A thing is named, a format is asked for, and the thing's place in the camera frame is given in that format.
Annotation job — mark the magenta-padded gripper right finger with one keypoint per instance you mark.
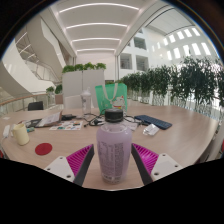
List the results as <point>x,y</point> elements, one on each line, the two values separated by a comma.
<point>166,166</point>

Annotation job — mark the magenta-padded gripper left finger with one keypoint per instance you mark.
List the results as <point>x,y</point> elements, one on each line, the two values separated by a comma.
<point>60,166</point>

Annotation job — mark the purple drink bottle black cap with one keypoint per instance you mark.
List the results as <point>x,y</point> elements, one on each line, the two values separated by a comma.
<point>113,153</point>

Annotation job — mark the flat round red coaster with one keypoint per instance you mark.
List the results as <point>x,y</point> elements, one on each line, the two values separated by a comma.
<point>43,148</point>

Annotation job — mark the clear plastic packet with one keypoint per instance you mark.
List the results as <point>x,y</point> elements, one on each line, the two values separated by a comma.
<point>151,129</point>

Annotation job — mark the colourful sticker sheet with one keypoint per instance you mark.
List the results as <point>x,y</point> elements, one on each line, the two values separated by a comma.
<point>66,125</point>

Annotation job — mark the small green tube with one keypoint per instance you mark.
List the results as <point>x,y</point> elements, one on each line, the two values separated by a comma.
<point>30,130</point>

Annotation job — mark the open book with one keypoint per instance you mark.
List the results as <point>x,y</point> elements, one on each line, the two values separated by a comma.
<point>50,120</point>

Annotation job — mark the black power adapter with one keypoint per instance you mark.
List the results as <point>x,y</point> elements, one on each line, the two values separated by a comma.
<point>68,117</point>

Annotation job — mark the cream yellow mug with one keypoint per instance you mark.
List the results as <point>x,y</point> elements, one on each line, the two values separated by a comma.
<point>20,135</point>

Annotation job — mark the black notebook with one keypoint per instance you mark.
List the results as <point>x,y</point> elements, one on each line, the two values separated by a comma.
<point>31,122</point>

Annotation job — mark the white power strip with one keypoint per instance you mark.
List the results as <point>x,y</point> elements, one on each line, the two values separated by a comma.
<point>6,130</point>

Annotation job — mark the black chair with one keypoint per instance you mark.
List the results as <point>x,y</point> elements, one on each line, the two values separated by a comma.
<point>35,106</point>

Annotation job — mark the white chair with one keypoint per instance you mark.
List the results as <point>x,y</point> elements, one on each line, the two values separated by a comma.
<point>72,102</point>

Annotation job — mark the clear bottle white lid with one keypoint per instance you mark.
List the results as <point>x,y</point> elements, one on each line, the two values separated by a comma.
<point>86,101</point>

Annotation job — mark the brown planter box with plants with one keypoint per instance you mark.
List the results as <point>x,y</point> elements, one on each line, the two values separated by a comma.
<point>57,95</point>

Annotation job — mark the glass railing with wooden handrail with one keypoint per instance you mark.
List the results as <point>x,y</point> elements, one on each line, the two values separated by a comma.
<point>13,105</point>

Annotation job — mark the row of green plants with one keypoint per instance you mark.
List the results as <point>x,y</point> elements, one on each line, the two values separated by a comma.
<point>173,83</point>

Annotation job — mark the white cabinet topped with plants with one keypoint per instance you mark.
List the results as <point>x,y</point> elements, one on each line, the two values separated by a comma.
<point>83,83</point>

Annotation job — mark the green tote bag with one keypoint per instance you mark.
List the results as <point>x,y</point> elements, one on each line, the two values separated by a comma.
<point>111,95</point>

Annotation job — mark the ceiling light strips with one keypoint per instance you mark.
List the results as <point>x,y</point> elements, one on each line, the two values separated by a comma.
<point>96,25</point>

